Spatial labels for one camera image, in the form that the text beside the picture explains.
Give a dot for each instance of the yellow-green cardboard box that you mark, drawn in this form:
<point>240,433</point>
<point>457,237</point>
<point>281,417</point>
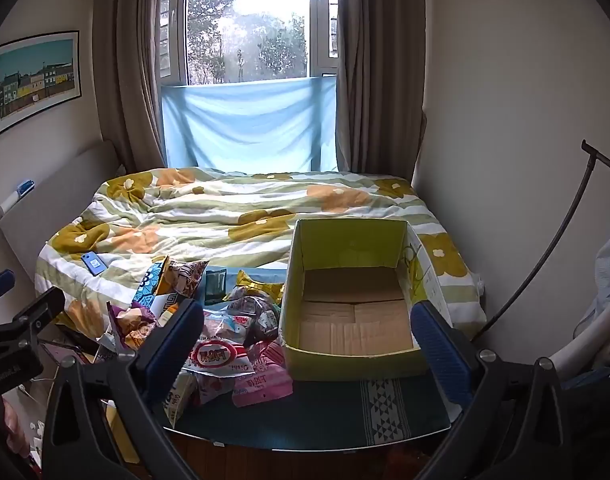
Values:
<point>345,360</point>

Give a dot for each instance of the brown curtain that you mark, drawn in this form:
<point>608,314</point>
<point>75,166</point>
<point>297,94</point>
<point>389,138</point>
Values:
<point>380,60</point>
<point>130,60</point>

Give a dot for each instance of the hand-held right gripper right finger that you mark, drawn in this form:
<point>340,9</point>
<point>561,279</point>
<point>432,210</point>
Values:
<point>440,355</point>

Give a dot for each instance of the floral striped blanket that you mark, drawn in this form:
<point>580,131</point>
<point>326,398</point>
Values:
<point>210,210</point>

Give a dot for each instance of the grey bed headboard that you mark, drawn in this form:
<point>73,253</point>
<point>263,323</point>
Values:
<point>60,195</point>

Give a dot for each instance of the teal patterned table mat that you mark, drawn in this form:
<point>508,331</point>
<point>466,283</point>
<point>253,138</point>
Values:
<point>310,410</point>

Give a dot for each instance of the light blue cloth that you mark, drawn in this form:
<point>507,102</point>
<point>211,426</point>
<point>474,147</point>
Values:
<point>245,125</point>

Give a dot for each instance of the blue phone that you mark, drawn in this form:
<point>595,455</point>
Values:
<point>94,264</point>

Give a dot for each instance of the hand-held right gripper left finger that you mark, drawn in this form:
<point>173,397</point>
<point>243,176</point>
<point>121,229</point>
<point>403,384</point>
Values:
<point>172,355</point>

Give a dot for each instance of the pink strawberry snack packet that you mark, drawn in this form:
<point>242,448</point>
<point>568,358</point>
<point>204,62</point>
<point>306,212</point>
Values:
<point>262,385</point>

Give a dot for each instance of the black curved stand rod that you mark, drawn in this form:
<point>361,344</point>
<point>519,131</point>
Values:
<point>591,157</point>

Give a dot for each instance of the window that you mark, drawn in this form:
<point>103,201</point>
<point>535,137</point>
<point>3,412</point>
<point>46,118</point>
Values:
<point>245,20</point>

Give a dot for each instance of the pile of mixed snack bags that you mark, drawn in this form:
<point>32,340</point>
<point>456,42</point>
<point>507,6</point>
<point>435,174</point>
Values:
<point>235,320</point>

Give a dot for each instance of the framed houses picture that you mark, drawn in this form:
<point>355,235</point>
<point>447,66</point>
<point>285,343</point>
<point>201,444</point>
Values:
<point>35,80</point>

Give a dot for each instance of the blue white plastic item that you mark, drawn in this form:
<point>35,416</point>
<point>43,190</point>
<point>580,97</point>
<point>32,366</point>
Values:
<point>22,190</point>

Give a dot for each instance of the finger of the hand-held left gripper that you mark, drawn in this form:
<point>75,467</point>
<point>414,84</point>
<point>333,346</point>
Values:
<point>0,284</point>
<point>37,310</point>

